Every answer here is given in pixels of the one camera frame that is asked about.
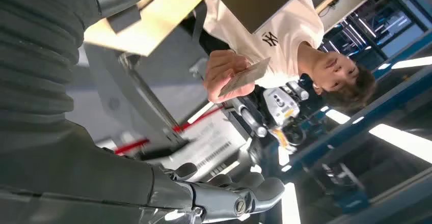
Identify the person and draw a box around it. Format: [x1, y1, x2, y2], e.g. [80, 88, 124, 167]
[199, 0, 377, 114]

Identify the red floor tape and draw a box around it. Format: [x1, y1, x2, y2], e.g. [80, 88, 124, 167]
[115, 106, 224, 156]

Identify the white black humanoid robot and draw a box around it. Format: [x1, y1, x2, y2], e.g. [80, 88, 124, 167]
[233, 80, 309, 154]

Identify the white cabinet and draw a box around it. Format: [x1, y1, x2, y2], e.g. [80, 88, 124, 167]
[148, 109, 252, 183]

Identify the grey kiosk stand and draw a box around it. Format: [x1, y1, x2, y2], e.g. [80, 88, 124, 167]
[84, 43, 190, 149]

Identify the ceiling light panel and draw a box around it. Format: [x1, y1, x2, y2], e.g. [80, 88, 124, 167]
[325, 108, 352, 125]
[281, 182, 302, 224]
[391, 55, 432, 70]
[368, 123, 432, 165]

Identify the chrome stanchion post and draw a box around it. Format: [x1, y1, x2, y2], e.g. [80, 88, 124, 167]
[120, 53, 183, 142]

